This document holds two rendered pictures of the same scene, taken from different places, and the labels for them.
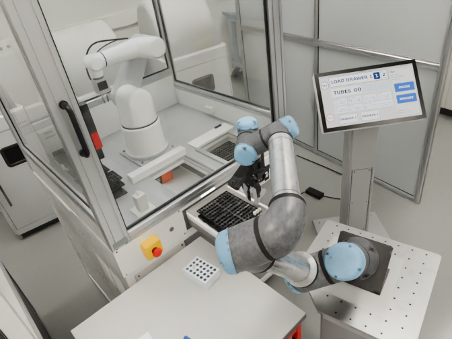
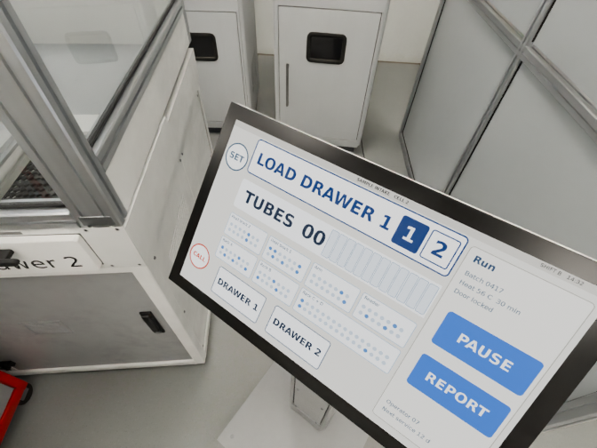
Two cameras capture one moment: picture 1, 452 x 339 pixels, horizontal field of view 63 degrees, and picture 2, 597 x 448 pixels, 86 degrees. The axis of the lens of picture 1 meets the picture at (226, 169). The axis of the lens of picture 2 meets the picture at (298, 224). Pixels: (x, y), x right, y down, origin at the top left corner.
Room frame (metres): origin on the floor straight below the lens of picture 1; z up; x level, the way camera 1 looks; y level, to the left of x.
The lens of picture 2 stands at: (1.47, -0.84, 1.44)
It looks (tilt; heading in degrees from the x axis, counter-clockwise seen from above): 50 degrees down; 32
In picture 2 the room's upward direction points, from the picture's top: 3 degrees clockwise
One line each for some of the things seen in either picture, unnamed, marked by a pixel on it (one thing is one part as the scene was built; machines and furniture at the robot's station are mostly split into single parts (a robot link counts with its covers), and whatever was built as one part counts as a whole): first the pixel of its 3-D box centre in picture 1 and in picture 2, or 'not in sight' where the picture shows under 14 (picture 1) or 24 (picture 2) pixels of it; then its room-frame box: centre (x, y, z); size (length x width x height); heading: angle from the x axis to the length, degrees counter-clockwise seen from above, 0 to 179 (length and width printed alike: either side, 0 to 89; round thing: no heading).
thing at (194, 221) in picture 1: (228, 216); not in sight; (1.20, 0.02, 0.86); 0.40 x 0.26 x 0.06; 38
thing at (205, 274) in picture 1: (201, 272); not in sight; (0.99, 0.16, 0.78); 0.12 x 0.08 x 0.04; 45
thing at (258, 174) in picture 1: (253, 169); not in sight; (1.16, -0.11, 1.11); 0.09 x 0.08 x 0.12; 128
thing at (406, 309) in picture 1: (360, 284); not in sight; (0.88, -0.44, 0.70); 0.45 x 0.44 x 0.12; 50
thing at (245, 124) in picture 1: (248, 134); not in sight; (1.15, -0.10, 1.27); 0.09 x 0.08 x 0.11; 167
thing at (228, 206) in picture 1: (229, 216); not in sight; (1.19, 0.02, 0.87); 0.22 x 0.18 x 0.06; 38
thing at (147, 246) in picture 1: (152, 247); not in sight; (1.07, 0.34, 0.88); 0.07 x 0.05 x 0.07; 128
